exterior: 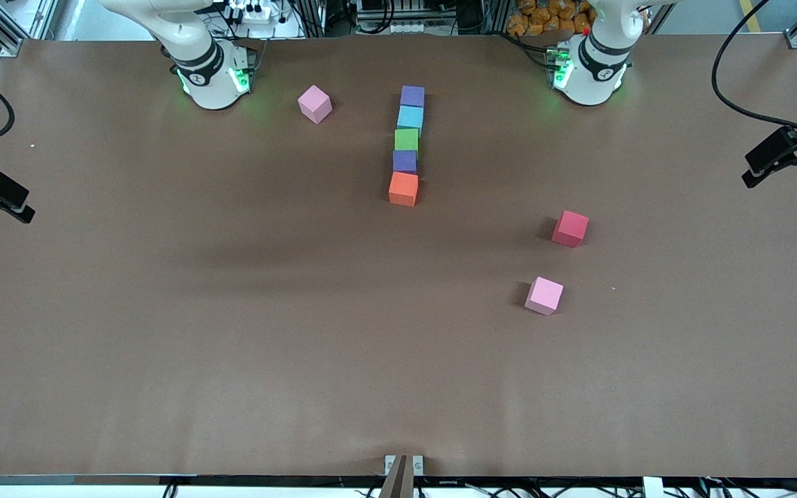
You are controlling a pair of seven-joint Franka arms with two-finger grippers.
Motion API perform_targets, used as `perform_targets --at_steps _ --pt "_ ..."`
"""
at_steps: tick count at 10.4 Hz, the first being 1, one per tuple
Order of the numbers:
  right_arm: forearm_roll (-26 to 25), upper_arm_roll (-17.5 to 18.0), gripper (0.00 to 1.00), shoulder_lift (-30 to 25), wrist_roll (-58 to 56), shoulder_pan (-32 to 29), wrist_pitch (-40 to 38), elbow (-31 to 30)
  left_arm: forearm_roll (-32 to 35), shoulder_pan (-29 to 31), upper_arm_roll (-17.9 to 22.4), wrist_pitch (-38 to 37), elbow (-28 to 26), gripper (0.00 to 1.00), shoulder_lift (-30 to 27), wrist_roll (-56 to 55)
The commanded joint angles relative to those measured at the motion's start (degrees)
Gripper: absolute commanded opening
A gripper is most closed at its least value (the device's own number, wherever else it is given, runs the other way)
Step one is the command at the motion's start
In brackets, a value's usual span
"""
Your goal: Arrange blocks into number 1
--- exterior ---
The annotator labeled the orange foam cube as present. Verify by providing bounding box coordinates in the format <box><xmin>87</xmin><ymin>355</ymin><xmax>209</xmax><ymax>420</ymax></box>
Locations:
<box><xmin>389</xmin><ymin>172</ymin><xmax>419</xmax><ymax>208</ymax></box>

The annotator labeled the red foam cube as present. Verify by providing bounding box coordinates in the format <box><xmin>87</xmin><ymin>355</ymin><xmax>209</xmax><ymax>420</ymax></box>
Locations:
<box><xmin>552</xmin><ymin>210</ymin><xmax>590</xmax><ymax>248</ymax></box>

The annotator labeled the orange bags pile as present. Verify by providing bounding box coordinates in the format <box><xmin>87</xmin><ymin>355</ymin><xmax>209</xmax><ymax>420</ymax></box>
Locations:
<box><xmin>507</xmin><ymin>0</ymin><xmax>593</xmax><ymax>37</ymax></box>

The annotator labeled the pink foam cube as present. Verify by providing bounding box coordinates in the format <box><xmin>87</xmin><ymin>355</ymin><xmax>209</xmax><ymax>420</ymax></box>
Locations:
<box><xmin>297</xmin><ymin>84</ymin><xmax>333</xmax><ymax>125</ymax></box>
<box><xmin>524</xmin><ymin>277</ymin><xmax>565</xmax><ymax>316</ymax></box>

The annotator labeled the white power strip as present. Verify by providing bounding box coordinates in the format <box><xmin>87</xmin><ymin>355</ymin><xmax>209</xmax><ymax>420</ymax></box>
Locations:
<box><xmin>227</xmin><ymin>0</ymin><xmax>282</xmax><ymax>21</ymax></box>

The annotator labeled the dark equipment rack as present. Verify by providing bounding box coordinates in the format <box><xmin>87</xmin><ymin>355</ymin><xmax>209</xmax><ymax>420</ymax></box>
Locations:
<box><xmin>288</xmin><ymin>0</ymin><xmax>510</xmax><ymax>37</ymax></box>

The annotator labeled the brown support beam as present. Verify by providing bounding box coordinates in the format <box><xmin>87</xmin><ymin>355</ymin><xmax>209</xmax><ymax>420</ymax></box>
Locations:
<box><xmin>379</xmin><ymin>454</ymin><xmax>414</xmax><ymax>498</ymax></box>

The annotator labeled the grey metal bracket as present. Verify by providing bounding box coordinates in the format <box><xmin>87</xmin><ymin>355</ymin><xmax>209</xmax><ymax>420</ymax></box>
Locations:
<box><xmin>385</xmin><ymin>454</ymin><xmax>424</xmax><ymax>477</ymax></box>

